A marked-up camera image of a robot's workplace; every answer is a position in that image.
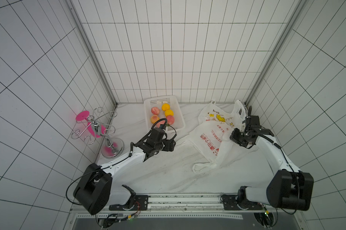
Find pink peach with green leaf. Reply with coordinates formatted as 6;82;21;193
166;115;175;126

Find white bag red lettering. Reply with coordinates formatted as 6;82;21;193
186;120;234;174

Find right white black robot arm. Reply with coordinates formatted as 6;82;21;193
230;114;314;212

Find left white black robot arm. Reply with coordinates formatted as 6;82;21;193
73;124;175;215

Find yellow pink peach front left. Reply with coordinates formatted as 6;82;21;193
150;115;160;124

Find pink peach back left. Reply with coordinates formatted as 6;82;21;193
151;107;160;115

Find white bag cartoon print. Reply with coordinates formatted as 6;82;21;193
198;100;248;132

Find white perforated plastic basket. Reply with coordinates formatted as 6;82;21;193
144;95;186;134

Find pink wine glass lower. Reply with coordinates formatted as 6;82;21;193
87;122;106;138

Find pink wine glass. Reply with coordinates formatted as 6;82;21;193
87;122;106;138
75;111;90;122

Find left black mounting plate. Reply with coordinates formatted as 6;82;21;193
109;195;149;211

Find black mounting plate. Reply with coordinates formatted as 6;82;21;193
109;195;149;211
220;194;263;211

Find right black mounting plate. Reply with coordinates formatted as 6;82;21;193
220;194;263;211

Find pink wine glass upper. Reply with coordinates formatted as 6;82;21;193
75;111;90;122

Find chrome wire glass rack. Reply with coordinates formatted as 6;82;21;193
70;107;125;159

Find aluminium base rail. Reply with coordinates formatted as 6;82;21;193
64;193;309;230

